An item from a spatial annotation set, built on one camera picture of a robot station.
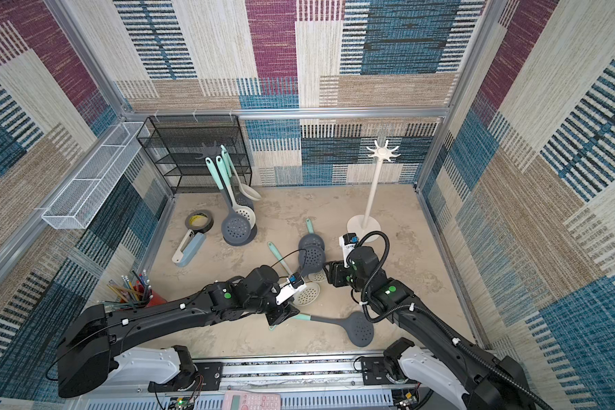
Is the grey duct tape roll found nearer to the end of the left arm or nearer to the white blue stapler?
the white blue stapler

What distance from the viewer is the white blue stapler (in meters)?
0.96

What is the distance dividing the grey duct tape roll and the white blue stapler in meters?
0.02

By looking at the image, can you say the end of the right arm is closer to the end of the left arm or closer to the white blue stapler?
the end of the left arm

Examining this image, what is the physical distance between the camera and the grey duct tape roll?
107 cm
